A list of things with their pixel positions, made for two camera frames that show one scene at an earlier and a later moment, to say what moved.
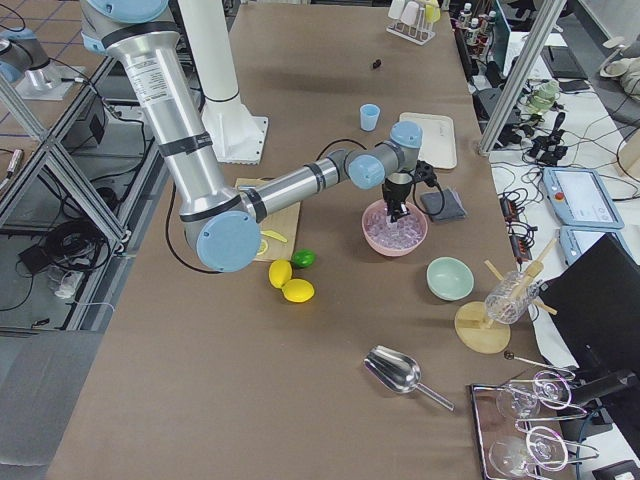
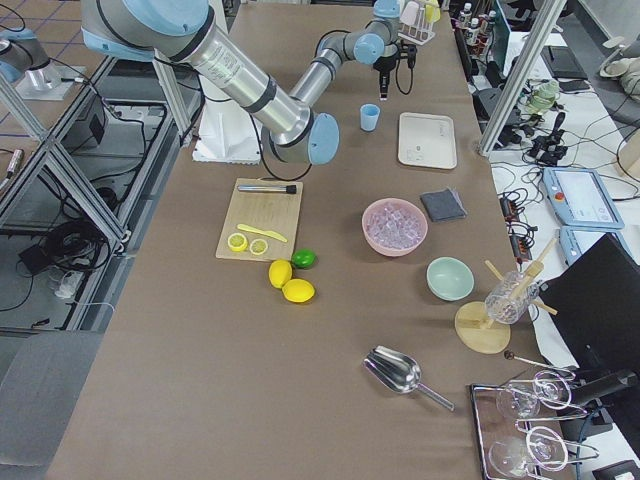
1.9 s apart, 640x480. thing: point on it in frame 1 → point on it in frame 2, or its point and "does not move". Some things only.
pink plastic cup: (410, 13) does not move
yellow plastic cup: (432, 14) does not move
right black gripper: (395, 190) → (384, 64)
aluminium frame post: (544, 25) does not move
